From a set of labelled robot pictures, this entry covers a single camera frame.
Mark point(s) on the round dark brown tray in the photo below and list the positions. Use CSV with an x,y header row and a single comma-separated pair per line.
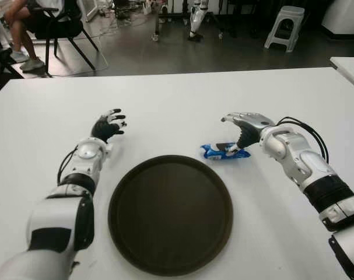
x,y
171,216

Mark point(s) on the white cabinet with black base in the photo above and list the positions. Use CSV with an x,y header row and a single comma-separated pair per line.
x,y
346,20

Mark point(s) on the black wheeled stand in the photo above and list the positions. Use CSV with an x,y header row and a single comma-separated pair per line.
x,y
157,23

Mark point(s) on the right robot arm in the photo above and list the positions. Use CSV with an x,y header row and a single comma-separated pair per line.
x,y
308,172

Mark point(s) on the seated person in shorts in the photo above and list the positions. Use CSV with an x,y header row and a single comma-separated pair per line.
x,y
20,35

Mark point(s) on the neighbouring white table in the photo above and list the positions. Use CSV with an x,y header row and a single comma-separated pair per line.
x,y
350,68

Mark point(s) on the white plastic stool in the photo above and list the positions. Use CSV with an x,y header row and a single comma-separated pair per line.
x,y
284,26

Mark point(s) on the blue Oreo packet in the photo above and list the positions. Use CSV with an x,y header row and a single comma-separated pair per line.
x,y
214,151

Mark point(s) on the white framed board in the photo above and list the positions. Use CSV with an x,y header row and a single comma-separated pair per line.
x,y
90,10

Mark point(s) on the white humanoid robot leg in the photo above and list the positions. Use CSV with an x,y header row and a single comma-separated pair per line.
x,y
195,20

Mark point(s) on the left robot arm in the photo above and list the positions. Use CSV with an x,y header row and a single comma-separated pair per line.
x,y
60,210

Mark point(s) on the black chair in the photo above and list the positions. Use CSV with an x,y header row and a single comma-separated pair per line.
x,y
63,27

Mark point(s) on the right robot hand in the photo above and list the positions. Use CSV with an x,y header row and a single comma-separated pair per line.
x,y
249,128

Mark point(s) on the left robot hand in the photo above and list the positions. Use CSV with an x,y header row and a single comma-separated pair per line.
x,y
105,128

